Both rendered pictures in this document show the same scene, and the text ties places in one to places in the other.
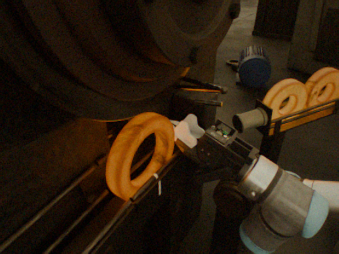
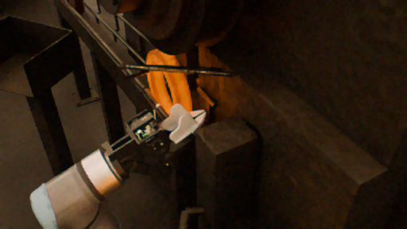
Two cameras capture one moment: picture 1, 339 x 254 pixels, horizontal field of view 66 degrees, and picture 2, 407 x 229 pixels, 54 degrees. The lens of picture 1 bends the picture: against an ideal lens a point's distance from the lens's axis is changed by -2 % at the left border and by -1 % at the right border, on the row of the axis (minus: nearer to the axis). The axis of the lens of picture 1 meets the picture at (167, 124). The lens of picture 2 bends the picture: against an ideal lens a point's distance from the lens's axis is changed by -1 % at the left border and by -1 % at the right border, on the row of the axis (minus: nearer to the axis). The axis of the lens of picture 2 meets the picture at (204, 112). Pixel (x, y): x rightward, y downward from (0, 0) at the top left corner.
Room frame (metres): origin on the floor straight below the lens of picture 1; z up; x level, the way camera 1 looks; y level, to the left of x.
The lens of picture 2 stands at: (0.82, -0.57, 1.29)
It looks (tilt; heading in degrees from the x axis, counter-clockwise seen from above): 40 degrees down; 116
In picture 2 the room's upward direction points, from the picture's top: straight up
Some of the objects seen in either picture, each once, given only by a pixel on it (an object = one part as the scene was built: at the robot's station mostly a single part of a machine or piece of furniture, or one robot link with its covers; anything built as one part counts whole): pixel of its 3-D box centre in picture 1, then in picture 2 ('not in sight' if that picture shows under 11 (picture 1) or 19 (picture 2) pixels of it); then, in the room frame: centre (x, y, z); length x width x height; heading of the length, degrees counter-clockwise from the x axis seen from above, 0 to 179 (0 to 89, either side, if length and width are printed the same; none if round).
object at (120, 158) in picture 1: (143, 156); (168, 88); (0.42, 0.05, 0.75); 0.18 x 0.03 x 0.18; 145
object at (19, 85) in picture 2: not in sight; (46, 128); (-0.14, 0.11, 0.36); 0.26 x 0.20 x 0.72; 1
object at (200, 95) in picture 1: (192, 129); (226, 175); (0.62, -0.07, 0.68); 0.11 x 0.08 x 0.24; 56
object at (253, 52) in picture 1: (253, 65); not in sight; (2.52, -0.86, 0.17); 0.57 x 0.31 x 0.34; 166
